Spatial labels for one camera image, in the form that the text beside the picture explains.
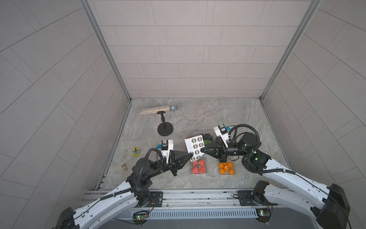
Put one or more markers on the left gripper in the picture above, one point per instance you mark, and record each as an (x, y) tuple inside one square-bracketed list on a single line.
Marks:
[(173, 160)]

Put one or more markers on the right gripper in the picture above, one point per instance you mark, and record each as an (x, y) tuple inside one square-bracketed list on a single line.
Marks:
[(221, 151)]

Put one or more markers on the fruit sticker sheet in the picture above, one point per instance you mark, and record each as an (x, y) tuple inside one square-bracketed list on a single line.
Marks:
[(194, 146)]

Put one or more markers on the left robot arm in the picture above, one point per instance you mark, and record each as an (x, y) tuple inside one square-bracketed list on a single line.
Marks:
[(132, 192)]

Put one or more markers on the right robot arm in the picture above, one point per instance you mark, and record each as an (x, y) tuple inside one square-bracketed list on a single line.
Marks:
[(327, 205)]

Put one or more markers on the orange fruit box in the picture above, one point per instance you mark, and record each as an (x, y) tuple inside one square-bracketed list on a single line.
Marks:
[(226, 168)]

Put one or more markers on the clear grape box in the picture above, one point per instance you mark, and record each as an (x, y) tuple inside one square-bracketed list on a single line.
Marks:
[(208, 136)]

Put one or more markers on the black microphone stand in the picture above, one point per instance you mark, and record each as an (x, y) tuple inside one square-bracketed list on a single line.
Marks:
[(165, 128)]

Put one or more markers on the yellow toy piece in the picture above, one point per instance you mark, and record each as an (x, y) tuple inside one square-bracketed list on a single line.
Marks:
[(136, 152)]

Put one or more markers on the glitter microphone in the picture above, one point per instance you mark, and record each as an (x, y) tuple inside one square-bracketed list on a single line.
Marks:
[(155, 110)]

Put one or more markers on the small brass piece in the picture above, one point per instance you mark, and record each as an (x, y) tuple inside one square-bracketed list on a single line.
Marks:
[(124, 167)]

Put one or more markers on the left circuit board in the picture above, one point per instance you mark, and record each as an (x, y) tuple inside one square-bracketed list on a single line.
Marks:
[(140, 217)]

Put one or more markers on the circuit board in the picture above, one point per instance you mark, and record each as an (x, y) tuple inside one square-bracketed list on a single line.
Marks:
[(263, 215), (140, 217)]

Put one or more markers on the right circuit board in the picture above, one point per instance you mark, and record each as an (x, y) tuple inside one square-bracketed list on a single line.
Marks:
[(263, 215)]

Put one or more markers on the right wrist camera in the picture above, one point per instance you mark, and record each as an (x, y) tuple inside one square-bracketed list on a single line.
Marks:
[(222, 132)]

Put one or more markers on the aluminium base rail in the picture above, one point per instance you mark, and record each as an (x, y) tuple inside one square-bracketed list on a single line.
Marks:
[(200, 199)]

